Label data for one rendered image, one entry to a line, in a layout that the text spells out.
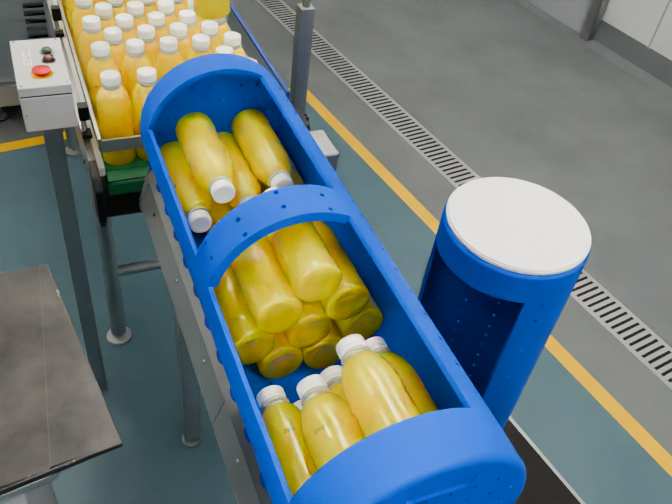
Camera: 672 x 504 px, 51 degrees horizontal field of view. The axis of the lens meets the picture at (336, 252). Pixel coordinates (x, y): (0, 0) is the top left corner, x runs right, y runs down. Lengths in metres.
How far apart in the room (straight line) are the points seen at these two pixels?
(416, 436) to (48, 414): 0.52
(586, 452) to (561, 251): 1.18
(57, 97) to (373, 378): 0.94
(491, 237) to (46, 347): 0.77
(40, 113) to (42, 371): 0.63
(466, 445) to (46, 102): 1.09
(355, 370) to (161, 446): 1.38
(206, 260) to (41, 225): 1.91
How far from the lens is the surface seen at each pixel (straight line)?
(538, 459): 2.14
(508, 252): 1.29
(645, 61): 4.71
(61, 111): 1.54
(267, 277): 0.99
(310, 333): 1.04
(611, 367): 2.68
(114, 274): 2.20
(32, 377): 1.07
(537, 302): 1.33
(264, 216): 0.96
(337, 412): 0.85
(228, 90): 1.36
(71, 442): 1.01
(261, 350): 1.03
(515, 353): 1.44
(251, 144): 1.27
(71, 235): 1.84
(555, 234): 1.37
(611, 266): 3.08
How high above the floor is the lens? 1.85
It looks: 42 degrees down
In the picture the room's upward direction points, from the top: 9 degrees clockwise
